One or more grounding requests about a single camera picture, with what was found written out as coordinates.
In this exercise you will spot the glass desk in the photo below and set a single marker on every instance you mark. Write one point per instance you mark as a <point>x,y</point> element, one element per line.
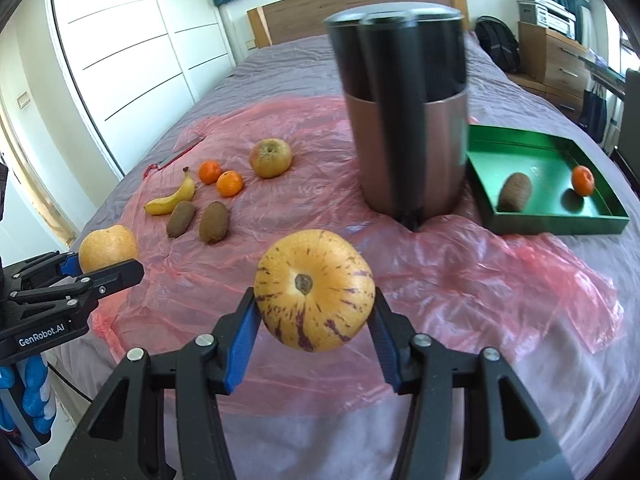
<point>607,75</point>

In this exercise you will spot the dark blue tote bag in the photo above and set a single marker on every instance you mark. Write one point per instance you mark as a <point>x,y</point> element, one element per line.
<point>595,115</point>

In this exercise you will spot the tan asian pear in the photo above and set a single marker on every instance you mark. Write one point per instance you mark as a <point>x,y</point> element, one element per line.
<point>107,247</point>

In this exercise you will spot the white wardrobe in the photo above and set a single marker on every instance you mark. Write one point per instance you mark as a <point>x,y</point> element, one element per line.
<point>125,35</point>

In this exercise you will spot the person's left hand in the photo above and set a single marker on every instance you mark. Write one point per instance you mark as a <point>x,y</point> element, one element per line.
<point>37,395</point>

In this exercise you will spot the yellow purple-striped pepino melon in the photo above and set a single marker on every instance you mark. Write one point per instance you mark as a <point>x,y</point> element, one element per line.
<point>314,290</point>

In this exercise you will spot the dark office chair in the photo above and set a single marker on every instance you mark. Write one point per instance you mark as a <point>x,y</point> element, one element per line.
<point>630,110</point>

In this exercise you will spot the black backpack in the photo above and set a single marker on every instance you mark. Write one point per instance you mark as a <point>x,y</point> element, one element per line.
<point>497,42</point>

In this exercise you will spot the orange tangerine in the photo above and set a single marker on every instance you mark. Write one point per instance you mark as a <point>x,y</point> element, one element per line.
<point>583,180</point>
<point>230,183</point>
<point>210,171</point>

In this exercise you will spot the green metal tray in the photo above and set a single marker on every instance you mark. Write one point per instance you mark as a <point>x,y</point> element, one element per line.
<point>547,175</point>

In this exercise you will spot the white printer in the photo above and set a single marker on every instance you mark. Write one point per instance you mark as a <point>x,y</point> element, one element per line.
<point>542,12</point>

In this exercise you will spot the pink plastic sheet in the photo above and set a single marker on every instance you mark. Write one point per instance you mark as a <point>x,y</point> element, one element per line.
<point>450,270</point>

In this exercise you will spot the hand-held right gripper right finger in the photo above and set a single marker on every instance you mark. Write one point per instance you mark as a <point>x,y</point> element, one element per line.
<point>387,352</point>

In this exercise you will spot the wooden headboard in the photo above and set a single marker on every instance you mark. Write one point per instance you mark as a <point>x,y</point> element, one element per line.
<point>300,17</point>

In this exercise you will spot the grey bedsheet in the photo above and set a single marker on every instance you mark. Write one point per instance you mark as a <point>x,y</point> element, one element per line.
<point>300,70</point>

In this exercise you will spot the brown kiwi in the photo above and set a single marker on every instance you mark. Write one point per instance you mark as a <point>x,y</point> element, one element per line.
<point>515,192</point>
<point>181,218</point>
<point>214,222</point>

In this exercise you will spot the yellow-red apple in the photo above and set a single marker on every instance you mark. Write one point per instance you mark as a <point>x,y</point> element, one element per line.
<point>270,158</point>

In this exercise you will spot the wooden dresser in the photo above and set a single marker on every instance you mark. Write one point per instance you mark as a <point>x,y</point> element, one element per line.
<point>555,60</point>

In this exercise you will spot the yellow banana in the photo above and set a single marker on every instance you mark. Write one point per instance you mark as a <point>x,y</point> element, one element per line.
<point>172,200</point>

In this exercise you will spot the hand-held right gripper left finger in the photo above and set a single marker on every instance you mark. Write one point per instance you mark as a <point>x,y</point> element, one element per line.
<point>240,342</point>

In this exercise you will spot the wall switch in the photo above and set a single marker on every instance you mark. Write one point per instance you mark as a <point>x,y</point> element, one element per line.
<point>22,99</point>

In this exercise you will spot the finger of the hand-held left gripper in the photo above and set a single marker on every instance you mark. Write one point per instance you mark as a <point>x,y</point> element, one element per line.
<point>70,265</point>
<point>120,272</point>

